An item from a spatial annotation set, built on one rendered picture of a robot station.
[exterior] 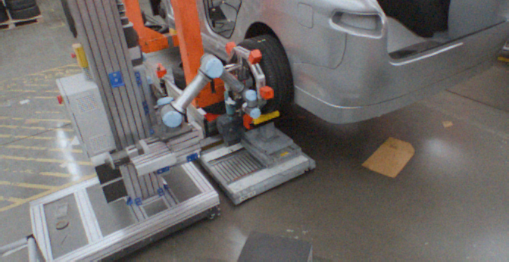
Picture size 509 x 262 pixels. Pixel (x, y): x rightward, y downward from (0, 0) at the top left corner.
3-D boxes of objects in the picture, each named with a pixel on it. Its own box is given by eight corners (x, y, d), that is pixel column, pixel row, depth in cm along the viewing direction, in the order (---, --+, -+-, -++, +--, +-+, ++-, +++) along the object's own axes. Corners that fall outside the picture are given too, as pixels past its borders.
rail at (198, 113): (213, 131, 388) (210, 112, 378) (204, 134, 385) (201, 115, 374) (142, 63, 578) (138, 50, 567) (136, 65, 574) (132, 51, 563)
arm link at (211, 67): (170, 122, 261) (221, 60, 256) (174, 132, 249) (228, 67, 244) (155, 113, 255) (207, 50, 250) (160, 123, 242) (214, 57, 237)
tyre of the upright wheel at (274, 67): (306, 82, 297) (266, 17, 317) (281, 91, 288) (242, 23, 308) (280, 120, 354) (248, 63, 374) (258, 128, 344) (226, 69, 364)
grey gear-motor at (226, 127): (263, 138, 386) (260, 107, 369) (226, 153, 368) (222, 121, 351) (254, 130, 400) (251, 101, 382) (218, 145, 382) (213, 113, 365)
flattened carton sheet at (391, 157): (418, 148, 362) (418, 145, 361) (393, 178, 327) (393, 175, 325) (388, 138, 380) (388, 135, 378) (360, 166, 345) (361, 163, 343)
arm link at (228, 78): (192, 58, 260) (240, 98, 288) (197, 63, 251) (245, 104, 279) (204, 45, 259) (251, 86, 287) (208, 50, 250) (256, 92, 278)
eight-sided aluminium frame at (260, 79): (268, 119, 318) (263, 57, 291) (261, 122, 315) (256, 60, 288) (237, 97, 359) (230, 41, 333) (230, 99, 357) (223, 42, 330)
